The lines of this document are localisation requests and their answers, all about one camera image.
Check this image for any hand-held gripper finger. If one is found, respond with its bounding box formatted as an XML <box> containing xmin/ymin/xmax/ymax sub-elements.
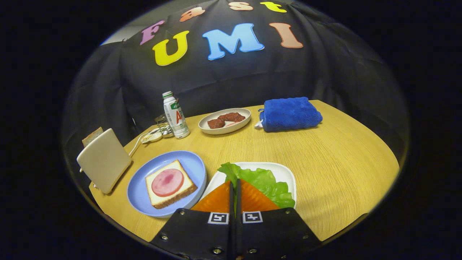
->
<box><xmin>235</xmin><ymin>179</ymin><xmax>322</xmax><ymax>260</ymax></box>
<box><xmin>150</xmin><ymin>180</ymin><xmax>235</xmax><ymax>260</ymax></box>

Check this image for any green lettuce leaf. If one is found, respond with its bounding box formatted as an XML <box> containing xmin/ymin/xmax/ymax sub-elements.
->
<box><xmin>217</xmin><ymin>162</ymin><xmax>296</xmax><ymax>210</ymax></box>

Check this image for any white bread slice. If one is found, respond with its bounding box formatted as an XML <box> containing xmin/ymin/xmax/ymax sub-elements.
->
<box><xmin>82</xmin><ymin>127</ymin><xmax>104</xmax><ymax>148</ymax></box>
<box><xmin>145</xmin><ymin>160</ymin><xmax>198</xmax><ymax>209</ymax></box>

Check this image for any white square plate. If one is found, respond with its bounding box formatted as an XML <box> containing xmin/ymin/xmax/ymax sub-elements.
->
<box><xmin>200</xmin><ymin>162</ymin><xmax>297</xmax><ymax>210</ymax></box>

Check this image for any blue round plate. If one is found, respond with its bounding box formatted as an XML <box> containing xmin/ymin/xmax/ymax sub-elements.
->
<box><xmin>127</xmin><ymin>151</ymin><xmax>207</xmax><ymax>218</ymax></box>

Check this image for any beige oval plate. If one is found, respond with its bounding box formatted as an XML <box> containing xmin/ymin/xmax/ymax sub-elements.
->
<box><xmin>198</xmin><ymin>108</ymin><xmax>252</xmax><ymax>135</ymax></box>

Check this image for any white sectioned condiment dish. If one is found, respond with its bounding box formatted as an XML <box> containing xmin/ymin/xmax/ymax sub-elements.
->
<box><xmin>141</xmin><ymin>128</ymin><xmax>163</xmax><ymax>144</ymax></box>

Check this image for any metal mesh utensil holder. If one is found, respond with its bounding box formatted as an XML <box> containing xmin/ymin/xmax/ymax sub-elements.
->
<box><xmin>154</xmin><ymin>114</ymin><xmax>174</xmax><ymax>138</ymax></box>

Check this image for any white drink bottle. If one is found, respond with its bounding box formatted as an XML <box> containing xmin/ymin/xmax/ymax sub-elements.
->
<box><xmin>162</xmin><ymin>91</ymin><xmax>191</xmax><ymax>139</ymax></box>

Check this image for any blue folded towel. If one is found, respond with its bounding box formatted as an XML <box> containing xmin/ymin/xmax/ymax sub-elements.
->
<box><xmin>254</xmin><ymin>96</ymin><xmax>323</xmax><ymax>133</ymax></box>

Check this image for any cream toaster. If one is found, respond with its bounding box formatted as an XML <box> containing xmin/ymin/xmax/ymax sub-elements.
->
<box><xmin>77</xmin><ymin>128</ymin><xmax>132</xmax><ymax>195</ymax></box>

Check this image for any black backdrop cloth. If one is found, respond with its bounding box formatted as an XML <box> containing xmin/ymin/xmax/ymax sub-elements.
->
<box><xmin>62</xmin><ymin>0</ymin><xmax>410</xmax><ymax>159</ymax></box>

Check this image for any white toaster cable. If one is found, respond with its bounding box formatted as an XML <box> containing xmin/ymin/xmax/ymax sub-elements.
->
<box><xmin>128</xmin><ymin>132</ymin><xmax>150</xmax><ymax>157</ymax></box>

